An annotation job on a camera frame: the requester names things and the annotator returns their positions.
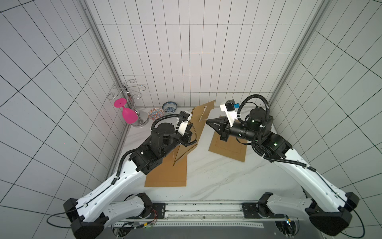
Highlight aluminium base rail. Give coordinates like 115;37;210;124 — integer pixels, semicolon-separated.
86;200;329;231

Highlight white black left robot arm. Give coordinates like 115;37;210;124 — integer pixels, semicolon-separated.
63;111;197;239

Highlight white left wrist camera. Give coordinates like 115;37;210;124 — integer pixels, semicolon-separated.
177;111;192;135

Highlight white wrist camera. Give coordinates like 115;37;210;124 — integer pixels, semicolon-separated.
220;99;240;126
177;111;192;135

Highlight blue white patterned bowl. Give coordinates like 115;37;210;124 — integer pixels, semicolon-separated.
162;101;178;114

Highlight lower brown kraft file bags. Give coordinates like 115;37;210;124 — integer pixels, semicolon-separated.
209;132;247;162

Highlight silver wire glass rack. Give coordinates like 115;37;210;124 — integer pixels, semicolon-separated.
107;79;149;127

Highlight red blue patterned bowl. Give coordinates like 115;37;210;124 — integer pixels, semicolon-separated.
148;108;165;120

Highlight brown kraft file bag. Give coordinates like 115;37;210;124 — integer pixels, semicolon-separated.
144;146;187;187
173;100;215;165

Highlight pink plastic wine glass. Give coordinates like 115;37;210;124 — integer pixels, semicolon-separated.
113;98;138;124

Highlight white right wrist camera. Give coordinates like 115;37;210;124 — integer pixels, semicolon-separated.
220;99;240;126

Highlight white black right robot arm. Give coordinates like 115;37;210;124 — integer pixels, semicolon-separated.
206;94;360;237

